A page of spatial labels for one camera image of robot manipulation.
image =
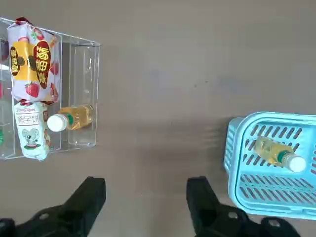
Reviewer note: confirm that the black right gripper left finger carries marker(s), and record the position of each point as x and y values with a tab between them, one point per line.
74	212

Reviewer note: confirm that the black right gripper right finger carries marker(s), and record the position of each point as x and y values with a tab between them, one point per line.
205	209

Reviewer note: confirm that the yellow juice bottle white cap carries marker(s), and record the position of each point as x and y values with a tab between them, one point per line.
79	117
271	151

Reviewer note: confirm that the light blue plastic basket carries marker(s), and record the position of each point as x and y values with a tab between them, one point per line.
259	195

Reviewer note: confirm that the clear acrylic tiered shelf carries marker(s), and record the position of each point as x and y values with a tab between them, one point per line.
81	74

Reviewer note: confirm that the white mouse print snack packet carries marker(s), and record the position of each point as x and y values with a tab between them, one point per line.
30	133

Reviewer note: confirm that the strawberry print snack packet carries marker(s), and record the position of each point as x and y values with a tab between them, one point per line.
34	61

